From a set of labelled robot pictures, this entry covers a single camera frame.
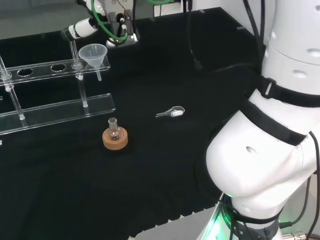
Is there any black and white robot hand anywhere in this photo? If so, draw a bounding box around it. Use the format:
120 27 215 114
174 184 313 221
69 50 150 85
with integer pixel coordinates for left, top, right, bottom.
61 0 140 49

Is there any clear plastic funnel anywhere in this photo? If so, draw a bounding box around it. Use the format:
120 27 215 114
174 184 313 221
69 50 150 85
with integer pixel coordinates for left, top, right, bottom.
78 43 109 82

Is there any clear acrylic funnel stand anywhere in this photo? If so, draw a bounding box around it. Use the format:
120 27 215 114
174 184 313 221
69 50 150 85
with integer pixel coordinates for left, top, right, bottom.
0 28 117 137

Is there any glass weighing funnel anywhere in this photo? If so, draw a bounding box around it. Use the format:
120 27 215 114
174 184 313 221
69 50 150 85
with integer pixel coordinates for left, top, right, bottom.
155 105 186 119

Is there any small round-bottom glass flask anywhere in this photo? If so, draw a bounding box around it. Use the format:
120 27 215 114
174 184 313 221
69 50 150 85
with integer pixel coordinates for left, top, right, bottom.
106 117 122 141

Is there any black bench cloth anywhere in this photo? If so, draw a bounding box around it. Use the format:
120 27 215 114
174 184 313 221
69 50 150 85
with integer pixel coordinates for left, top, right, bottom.
0 6 266 239

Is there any green cable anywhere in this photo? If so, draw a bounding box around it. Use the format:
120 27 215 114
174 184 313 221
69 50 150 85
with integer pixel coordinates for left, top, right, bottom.
90 0 137 45

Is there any black cable with plug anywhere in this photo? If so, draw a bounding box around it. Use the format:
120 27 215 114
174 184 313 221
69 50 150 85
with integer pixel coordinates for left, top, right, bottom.
183 0 263 76

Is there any brown cork ring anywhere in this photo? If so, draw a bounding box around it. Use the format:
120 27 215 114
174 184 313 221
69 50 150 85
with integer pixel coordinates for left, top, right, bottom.
101 126 130 151

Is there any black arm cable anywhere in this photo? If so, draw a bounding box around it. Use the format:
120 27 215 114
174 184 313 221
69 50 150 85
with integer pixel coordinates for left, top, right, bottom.
259 0 267 48
242 0 262 48

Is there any black base cable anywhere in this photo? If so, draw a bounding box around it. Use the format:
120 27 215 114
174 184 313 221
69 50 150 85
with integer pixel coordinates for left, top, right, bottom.
305 131 320 240

